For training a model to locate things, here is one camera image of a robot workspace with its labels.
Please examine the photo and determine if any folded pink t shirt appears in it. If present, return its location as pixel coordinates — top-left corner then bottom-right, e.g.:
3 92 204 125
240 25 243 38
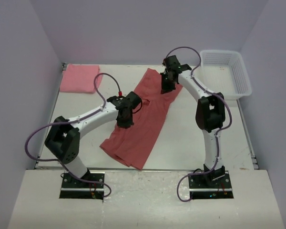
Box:
60 64 102 94

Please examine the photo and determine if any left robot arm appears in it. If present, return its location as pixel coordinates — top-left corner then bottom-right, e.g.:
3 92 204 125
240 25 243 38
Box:
45 92 143 181

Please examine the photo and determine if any white plastic basket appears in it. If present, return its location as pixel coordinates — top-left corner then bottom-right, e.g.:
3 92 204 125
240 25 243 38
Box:
200 50 252 100

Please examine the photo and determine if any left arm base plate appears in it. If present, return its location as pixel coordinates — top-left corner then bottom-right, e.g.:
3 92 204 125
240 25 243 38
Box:
59 172 104 200

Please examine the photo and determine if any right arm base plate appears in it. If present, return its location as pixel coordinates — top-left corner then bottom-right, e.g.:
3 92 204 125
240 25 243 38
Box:
188 171 234 200

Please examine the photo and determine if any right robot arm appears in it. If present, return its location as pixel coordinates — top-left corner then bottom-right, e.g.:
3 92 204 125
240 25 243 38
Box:
161 55 225 181

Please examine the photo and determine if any red t shirt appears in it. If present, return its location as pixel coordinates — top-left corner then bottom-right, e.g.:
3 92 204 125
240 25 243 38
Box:
100 68 182 170

